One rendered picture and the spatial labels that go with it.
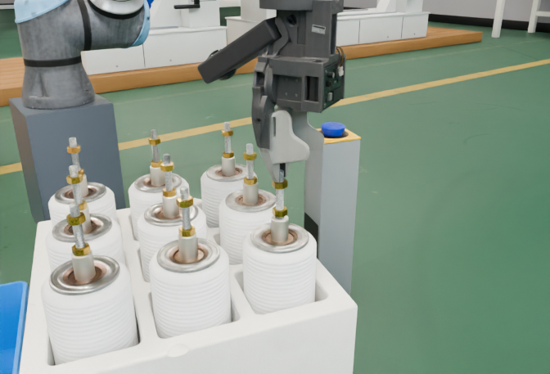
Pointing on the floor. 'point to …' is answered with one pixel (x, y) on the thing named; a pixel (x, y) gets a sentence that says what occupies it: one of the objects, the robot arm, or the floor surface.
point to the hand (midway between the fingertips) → (275, 168)
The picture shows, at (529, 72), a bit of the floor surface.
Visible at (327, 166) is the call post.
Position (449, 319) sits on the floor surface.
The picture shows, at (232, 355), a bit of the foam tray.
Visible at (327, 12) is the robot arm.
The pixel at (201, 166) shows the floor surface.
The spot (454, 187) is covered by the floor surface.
